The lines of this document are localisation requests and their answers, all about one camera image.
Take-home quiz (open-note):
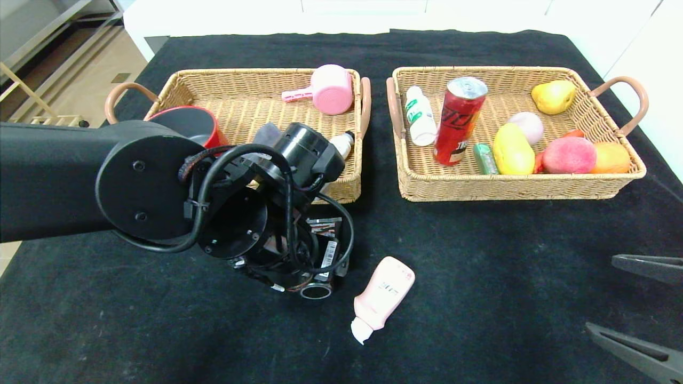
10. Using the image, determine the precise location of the grey cloth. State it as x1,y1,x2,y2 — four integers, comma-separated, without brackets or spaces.
254,123,283,148

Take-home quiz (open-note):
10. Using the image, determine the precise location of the pale pink round fruit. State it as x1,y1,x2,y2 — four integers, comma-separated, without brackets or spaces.
507,112,544,146

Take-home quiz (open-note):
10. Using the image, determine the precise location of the red cooking pot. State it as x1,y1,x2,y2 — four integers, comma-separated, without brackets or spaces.
147,106,229,149

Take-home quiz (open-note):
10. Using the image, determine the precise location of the yellow pear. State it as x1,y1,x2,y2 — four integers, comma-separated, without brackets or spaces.
531,80,577,116

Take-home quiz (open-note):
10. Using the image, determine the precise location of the pink plastic cup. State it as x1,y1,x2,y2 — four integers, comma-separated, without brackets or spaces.
282,65,354,116

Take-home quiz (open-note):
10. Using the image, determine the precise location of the black cable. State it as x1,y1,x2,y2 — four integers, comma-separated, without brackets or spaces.
109,143,355,278

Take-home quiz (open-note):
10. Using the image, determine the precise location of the green candy pack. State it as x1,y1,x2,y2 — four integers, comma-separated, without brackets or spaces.
474,143,499,175

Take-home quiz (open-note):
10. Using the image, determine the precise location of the pink squeeze bottle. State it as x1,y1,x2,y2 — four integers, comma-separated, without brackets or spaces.
351,257,416,345

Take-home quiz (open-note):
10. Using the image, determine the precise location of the black tablecloth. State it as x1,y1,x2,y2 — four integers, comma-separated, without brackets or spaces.
0,29,683,384

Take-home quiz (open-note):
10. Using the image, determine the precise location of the wicker basket with food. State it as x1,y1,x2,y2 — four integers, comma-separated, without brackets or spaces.
386,66,649,202

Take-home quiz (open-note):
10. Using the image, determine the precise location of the white brush bottle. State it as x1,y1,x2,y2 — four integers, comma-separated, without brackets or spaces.
328,131,356,161

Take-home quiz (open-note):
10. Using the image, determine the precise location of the wicker basket with kitchenware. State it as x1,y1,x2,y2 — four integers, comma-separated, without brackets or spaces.
105,68,371,205

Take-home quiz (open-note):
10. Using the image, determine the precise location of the black cosmetic tube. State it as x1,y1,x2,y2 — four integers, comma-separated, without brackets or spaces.
298,217,343,300

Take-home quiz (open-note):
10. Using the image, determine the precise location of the red peach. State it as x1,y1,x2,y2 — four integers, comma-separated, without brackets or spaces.
542,137,597,174

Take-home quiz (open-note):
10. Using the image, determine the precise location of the yellow mango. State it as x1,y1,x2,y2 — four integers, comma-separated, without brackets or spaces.
492,124,536,175

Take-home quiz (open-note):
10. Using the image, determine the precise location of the red drink can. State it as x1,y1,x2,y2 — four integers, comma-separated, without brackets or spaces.
433,77,489,166

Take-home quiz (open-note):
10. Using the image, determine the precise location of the grey low cabinet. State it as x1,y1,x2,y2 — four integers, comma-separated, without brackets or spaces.
0,0,124,73

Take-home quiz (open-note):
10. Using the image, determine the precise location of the white milk drink bottle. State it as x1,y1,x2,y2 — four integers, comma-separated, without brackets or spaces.
404,85,438,147

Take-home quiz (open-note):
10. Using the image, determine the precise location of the wooden rack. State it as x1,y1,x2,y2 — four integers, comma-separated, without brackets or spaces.
0,61,90,129

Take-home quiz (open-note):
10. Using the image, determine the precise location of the orange fruit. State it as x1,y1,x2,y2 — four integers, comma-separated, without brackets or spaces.
591,142,631,174

